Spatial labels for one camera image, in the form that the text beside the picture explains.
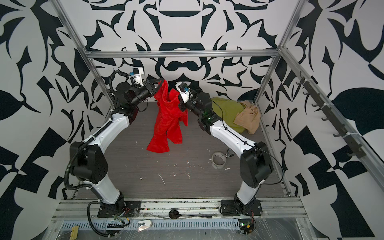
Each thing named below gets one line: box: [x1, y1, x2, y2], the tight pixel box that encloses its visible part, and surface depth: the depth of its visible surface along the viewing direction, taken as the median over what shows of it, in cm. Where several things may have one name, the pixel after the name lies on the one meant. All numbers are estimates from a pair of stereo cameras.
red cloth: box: [146, 79, 188, 154], surface depth 95 cm
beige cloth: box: [233, 100, 261, 135], surface depth 108 cm
